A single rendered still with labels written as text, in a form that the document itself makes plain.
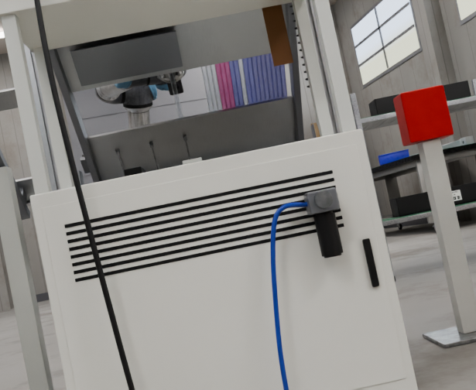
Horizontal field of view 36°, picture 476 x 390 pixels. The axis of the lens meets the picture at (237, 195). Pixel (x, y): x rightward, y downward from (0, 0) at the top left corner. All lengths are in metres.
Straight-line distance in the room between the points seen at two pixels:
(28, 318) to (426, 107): 1.40
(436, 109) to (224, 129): 0.67
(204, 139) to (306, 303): 1.01
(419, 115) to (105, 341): 1.27
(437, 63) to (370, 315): 8.28
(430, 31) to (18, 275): 7.95
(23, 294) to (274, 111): 0.98
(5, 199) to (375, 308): 1.32
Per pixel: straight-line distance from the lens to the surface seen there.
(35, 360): 2.46
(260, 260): 1.53
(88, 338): 1.56
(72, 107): 2.26
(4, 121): 12.28
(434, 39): 9.80
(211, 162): 1.53
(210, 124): 2.39
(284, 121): 2.43
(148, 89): 2.93
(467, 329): 2.43
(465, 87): 4.66
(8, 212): 2.45
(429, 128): 2.38
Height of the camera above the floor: 0.46
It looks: 3 degrees up
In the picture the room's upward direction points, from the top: 12 degrees counter-clockwise
